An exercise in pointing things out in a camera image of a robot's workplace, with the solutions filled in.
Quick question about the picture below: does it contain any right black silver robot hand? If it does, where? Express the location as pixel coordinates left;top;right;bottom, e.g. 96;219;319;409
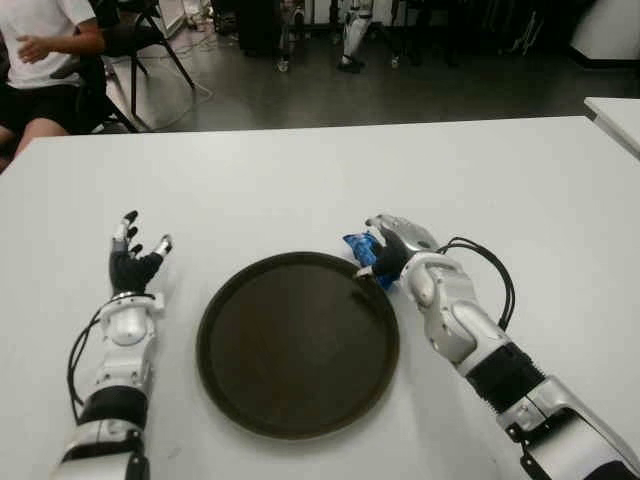
353;213;444;289

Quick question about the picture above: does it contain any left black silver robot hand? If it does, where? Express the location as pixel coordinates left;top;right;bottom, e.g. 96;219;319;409
109;210;175;301

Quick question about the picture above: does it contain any blue Oreo cookie packet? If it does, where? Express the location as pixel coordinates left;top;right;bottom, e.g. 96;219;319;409
342;232;401;291

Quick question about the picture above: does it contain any round dark brown tray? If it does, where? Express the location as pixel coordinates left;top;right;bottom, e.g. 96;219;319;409
196;251;401;441

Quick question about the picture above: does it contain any black office chair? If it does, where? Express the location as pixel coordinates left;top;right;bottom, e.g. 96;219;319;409
49;54;139;135

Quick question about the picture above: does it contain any white humanoid robot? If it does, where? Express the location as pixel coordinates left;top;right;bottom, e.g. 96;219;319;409
337;0;374;74

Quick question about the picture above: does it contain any black folding chair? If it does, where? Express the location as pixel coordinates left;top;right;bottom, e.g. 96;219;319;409
119;0;196;119

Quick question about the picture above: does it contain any white side table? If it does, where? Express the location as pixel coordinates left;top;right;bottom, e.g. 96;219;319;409
583;97;640;162

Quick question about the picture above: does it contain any black equipment case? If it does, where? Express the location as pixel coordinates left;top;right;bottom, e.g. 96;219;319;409
237;0;284;57

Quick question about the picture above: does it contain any white display cabinet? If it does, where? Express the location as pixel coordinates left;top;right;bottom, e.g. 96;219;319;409
159;0;189;31

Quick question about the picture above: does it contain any seated person in white shirt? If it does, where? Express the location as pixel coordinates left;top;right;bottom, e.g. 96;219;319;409
0;0;109;166

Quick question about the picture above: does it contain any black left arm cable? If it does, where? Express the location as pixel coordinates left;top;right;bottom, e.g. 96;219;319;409
67;304;109;421

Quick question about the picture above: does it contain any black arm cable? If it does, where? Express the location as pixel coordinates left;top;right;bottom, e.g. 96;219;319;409
439;237;516;331
67;304;109;421

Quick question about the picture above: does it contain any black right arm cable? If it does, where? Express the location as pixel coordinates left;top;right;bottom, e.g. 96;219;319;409
439;237;516;331

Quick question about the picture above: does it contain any white floor cable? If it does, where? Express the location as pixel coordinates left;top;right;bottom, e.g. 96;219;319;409
144;29;214;132

